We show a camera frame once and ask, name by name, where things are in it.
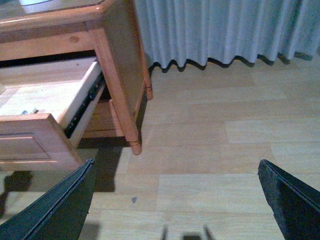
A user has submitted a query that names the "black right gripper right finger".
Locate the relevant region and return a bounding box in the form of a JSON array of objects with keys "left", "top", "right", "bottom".
[{"left": 258, "top": 159, "right": 320, "bottom": 240}]

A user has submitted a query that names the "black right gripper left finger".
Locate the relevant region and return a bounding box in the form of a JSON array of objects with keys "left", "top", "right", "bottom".
[{"left": 0, "top": 159, "right": 97, "bottom": 240}]

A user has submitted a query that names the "wooden drawer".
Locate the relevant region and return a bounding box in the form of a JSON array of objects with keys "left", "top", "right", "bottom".
[
  {"left": 82, "top": 99, "right": 125, "bottom": 138},
  {"left": 0, "top": 57, "right": 105, "bottom": 171}
]

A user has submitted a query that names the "wooden nightstand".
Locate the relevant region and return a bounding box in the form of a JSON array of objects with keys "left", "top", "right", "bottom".
[{"left": 0, "top": 0, "right": 153, "bottom": 155}]

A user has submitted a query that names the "grey pleated curtain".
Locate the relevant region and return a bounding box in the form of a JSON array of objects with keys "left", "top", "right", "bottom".
[{"left": 135, "top": 0, "right": 320, "bottom": 68}]

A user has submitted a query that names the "black drawer slide rail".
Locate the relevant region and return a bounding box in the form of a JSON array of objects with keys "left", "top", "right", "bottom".
[{"left": 64, "top": 72, "right": 106, "bottom": 139}]

